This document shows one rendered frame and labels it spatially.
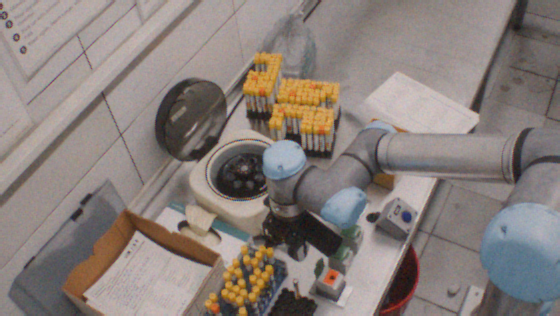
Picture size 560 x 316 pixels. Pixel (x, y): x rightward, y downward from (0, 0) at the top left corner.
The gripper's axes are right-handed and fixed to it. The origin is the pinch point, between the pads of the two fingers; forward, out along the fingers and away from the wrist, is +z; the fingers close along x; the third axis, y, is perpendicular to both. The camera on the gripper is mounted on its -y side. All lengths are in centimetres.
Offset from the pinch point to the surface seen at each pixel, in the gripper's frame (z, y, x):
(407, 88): 10, 3, -70
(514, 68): 99, -16, -201
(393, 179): 6.1, -7.6, -33.3
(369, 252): 11.3, -10.0, -13.9
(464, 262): 99, -29, -74
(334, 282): 3.6, -7.9, 0.7
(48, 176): -23, 50, 19
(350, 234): 4.6, -5.3, -12.7
